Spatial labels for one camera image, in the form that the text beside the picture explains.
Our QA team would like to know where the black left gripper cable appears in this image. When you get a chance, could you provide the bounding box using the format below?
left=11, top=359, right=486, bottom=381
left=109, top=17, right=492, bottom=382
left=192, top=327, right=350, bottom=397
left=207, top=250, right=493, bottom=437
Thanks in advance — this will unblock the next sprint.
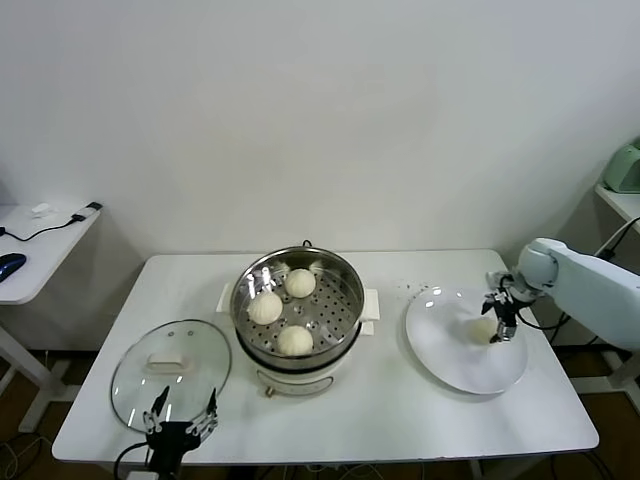
left=113, top=442, right=152, bottom=480

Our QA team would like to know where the mint green appliance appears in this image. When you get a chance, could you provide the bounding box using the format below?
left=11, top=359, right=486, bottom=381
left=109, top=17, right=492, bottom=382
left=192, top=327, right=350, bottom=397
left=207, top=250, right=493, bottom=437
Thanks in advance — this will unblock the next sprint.
left=599, top=139, right=640, bottom=195

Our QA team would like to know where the blue computer mouse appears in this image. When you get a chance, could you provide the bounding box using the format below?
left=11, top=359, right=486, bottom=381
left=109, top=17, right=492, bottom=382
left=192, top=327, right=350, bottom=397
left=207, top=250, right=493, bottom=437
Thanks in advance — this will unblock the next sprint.
left=0, top=253, right=27, bottom=284

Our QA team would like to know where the thin white cable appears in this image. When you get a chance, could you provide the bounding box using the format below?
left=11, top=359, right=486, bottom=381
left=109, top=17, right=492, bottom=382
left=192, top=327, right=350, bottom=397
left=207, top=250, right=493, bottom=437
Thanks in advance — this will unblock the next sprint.
left=599, top=215, right=640, bottom=251

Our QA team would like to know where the black power adapter cable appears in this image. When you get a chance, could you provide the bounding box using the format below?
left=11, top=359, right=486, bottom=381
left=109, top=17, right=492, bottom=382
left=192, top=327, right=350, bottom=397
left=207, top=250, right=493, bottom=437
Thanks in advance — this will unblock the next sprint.
left=549, top=217, right=640, bottom=347

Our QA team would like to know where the black USB cable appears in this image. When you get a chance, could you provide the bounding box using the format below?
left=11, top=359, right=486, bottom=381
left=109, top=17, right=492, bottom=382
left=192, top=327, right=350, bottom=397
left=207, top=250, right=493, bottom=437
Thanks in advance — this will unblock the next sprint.
left=0, top=214, right=84, bottom=244

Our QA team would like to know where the white steamed baozi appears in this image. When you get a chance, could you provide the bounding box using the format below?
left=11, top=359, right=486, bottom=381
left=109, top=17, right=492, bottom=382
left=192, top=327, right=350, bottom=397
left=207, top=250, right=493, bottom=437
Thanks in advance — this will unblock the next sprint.
left=248, top=291, right=283, bottom=325
left=284, top=268, right=317, bottom=300
left=277, top=324, right=315, bottom=357
left=467, top=319, right=497, bottom=346

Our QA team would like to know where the white side desk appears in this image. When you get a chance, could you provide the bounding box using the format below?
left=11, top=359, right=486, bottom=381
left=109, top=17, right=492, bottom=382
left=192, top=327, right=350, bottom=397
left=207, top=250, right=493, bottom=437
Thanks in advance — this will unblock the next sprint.
left=0, top=202, right=104, bottom=436
left=569, top=183, right=640, bottom=399

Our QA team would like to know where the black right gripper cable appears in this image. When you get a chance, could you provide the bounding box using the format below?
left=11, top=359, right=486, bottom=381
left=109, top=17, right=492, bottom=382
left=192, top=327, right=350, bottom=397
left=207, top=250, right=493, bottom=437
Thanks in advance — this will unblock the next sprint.
left=517, top=299, right=572, bottom=332

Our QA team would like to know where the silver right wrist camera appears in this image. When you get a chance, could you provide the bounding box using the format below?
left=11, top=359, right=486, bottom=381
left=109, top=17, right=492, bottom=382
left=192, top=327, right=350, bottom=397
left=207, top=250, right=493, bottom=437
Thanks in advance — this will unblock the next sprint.
left=487, top=270, right=516, bottom=292

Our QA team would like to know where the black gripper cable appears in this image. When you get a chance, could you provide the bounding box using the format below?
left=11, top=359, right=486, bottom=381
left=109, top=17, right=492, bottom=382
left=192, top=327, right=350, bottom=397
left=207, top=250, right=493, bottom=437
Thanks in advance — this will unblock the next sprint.
left=113, top=442, right=152, bottom=480
left=517, top=299, right=572, bottom=332

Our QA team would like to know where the white round plate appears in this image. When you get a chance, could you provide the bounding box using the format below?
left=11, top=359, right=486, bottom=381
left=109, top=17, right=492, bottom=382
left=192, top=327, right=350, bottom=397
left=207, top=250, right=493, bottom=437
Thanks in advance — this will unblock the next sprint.
left=404, top=285, right=530, bottom=396

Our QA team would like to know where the cream electric cooker base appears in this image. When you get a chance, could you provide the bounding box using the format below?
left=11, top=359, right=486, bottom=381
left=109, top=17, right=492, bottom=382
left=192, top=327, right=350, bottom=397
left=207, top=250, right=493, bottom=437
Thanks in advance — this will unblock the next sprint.
left=233, top=319, right=376, bottom=401

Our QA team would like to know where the round glass pot lid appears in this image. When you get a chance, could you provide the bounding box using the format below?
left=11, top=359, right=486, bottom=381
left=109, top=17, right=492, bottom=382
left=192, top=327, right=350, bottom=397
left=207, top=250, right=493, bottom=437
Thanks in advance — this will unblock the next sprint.
left=109, top=319, right=232, bottom=434

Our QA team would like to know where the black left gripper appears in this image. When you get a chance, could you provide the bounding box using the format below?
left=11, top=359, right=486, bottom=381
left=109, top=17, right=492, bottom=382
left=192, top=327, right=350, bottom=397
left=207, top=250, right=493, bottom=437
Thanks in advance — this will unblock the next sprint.
left=143, top=385, right=221, bottom=475

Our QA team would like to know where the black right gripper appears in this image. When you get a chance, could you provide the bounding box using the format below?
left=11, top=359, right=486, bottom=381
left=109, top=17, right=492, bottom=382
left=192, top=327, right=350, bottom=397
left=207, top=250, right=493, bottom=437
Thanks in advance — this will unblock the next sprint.
left=480, top=292, right=522, bottom=346

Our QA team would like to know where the perforated steel steamer basket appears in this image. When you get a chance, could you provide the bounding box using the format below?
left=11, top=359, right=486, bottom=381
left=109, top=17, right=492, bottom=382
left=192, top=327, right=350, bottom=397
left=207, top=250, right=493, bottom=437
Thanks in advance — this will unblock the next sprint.
left=216, top=247, right=381, bottom=365

